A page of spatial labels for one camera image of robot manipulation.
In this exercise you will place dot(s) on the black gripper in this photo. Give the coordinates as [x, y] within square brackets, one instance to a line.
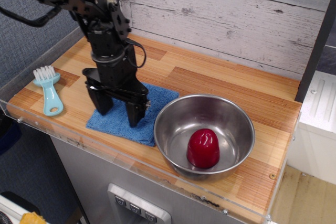
[115, 77]

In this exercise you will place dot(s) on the blue microfiber cloth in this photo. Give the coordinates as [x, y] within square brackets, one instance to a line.
[116, 122]

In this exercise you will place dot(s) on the stainless steel bowl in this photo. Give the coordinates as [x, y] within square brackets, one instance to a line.
[179, 119]

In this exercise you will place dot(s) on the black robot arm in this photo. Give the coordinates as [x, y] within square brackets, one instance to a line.
[103, 24]

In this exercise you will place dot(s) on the clear acrylic table guard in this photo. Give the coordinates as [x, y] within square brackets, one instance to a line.
[93, 160]

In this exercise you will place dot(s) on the light blue scrub brush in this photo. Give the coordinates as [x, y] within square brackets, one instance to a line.
[46, 77]

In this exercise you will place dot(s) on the red toy pepper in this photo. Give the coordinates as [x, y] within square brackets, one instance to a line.
[203, 149]

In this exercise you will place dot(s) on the silver button control panel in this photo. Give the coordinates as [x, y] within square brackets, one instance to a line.
[131, 208]

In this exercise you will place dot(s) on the yellow object bottom left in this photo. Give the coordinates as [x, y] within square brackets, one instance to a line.
[32, 218]

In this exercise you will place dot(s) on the white appliance at right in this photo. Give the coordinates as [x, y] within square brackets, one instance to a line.
[312, 150]

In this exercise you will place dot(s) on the dark right vertical post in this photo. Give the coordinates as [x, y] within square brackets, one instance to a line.
[316, 52]

